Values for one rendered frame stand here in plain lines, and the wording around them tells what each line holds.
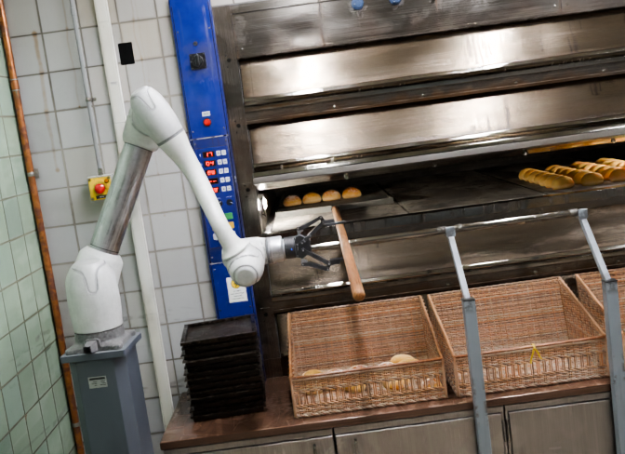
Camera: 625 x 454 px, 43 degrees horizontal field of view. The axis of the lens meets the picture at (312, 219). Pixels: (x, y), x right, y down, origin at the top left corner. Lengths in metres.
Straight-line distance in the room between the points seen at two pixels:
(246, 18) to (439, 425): 1.71
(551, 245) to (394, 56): 1.00
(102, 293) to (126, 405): 0.36
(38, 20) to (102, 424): 1.61
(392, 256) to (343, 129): 0.55
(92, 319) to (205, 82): 1.11
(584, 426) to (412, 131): 1.28
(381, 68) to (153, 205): 1.07
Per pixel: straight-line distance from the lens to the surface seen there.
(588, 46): 3.41
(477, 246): 3.34
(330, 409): 2.92
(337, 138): 3.22
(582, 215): 3.03
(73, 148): 3.35
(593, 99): 3.43
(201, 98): 3.22
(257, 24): 3.26
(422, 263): 3.30
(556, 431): 3.02
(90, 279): 2.57
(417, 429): 2.91
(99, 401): 2.64
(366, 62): 3.24
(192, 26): 3.24
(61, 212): 3.39
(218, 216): 2.56
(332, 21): 3.26
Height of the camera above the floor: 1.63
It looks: 7 degrees down
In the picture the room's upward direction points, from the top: 8 degrees counter-clockwise
